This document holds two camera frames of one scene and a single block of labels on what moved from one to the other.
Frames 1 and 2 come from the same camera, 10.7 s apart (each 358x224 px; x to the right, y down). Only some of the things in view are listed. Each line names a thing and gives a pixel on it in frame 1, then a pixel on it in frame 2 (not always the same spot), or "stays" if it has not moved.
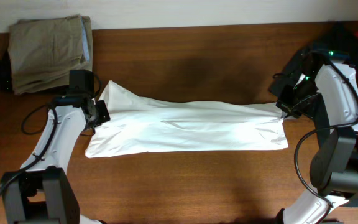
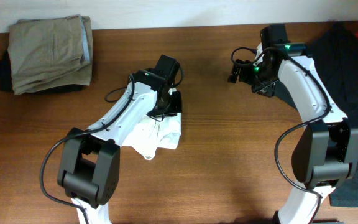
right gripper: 288,109 -> 265,89
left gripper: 102,112 -> 176,104
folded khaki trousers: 42,52 stays
